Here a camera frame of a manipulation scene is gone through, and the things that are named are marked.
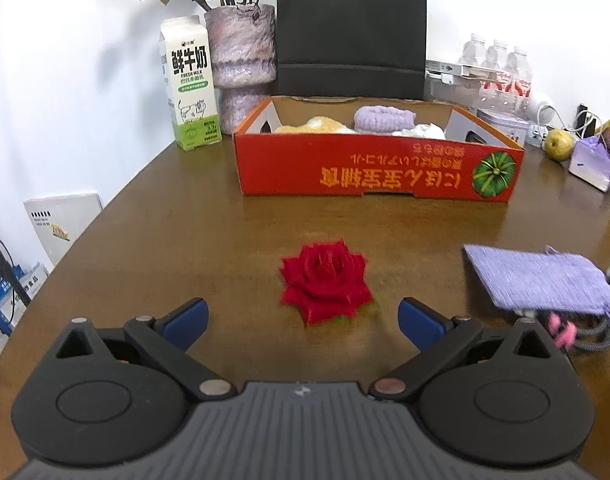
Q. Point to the pink small clip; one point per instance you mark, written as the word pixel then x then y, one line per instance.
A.
pixel 562 330

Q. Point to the purple gift bag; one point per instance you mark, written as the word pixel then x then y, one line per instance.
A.
pixel 592 165

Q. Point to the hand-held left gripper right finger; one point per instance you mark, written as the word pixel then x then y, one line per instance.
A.
pixel 422 322

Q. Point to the black paper bag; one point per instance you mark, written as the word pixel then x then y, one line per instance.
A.
pixel 350 25

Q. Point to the purple knitted cloth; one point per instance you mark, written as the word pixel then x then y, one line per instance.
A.
pixel 385 119

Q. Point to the red artificial rose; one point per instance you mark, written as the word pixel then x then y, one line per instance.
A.
pixel 325 280

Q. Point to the white flat cardboard box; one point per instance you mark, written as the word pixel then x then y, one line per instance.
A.
pixel 450 67

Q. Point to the white soft cloth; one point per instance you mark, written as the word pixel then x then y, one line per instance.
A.
pixel 420 131

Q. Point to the yellow plush toy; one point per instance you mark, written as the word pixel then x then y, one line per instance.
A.
pixel 320 125

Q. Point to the purple glazed ceramic vase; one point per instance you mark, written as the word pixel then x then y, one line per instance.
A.
pixel 240 45

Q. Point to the black power adapter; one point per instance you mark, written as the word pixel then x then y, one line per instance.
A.
pixel 584 117

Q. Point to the green apple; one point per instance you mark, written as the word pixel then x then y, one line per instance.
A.
pixel 559 145

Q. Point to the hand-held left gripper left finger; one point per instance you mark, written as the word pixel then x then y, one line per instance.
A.
pixel 187 320

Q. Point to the white carton box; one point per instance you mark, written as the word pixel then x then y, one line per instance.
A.
pixel 60 220

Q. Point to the white milk carton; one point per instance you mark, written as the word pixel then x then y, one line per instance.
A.
pixel 190 85

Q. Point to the clear water bottle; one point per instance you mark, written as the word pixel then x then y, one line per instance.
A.
pixel 473 52
pixel 496 57
pixel 519 72

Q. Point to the orange cardboard box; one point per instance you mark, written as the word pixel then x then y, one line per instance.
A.
pixel 365 170

